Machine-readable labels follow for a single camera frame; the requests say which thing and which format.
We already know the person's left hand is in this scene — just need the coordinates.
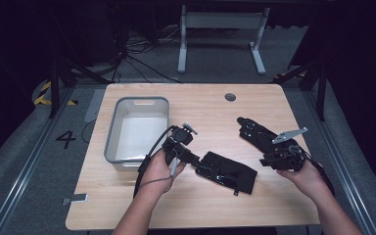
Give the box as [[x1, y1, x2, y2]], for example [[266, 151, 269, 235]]
[[141, 148, 188, 197]]

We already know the thin black cable loop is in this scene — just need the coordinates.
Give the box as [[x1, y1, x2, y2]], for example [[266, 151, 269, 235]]
[[80, 118, 98, 145]]

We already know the black metal stand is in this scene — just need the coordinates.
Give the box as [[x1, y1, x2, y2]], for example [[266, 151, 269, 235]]
[[273, 58, 330, 122]]

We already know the grey floor tape patch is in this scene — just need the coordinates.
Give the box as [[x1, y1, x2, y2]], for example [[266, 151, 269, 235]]
[[83, 88, 107, 124]]

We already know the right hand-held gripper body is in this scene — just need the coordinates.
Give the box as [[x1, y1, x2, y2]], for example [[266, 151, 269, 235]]
[[271, 126, 309, 172]]

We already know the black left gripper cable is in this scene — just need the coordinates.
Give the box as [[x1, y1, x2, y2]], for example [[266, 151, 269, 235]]
[[132, 125, 178, 199]]

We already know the grey metal floor rail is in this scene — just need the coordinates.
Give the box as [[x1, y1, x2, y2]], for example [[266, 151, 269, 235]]
[[302, 91, 376, 235], [0, 87, 76, 235]]

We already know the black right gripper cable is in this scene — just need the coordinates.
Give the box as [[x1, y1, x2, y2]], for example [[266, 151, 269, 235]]
[[290, 145, 336, 197]]

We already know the grey plastic storage bin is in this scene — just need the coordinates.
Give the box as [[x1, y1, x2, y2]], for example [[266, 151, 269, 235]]
[[103, 96, 170, 172]]

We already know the bundle of floor cables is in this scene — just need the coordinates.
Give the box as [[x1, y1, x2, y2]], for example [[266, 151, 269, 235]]
[[112, 23, 184, 84]]

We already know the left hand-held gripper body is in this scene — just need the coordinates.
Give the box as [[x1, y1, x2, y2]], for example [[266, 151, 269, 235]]
[[162, 121, 200, 166]]

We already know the black tripod stand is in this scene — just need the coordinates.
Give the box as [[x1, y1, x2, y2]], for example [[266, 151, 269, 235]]
[[47, 53, 113, 119]]

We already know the white metal table frame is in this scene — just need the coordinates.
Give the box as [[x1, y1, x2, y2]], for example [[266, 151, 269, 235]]
[[177, 4, 271, 75]]

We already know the thin grey left gripper cable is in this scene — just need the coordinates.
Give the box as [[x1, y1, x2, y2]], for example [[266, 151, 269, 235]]
[[136, 157, 181, 194]]

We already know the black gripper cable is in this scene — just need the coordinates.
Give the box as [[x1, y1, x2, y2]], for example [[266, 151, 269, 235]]
[[132, 125, 178, 199], [290, 145, 336, 197]]

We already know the person's right hand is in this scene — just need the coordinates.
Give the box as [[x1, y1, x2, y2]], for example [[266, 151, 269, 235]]
[[276, 160, 329, 204]]

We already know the yellow black hazard tape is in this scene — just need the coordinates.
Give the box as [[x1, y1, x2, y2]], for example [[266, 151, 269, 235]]
[[33, 80, 79, 107]]

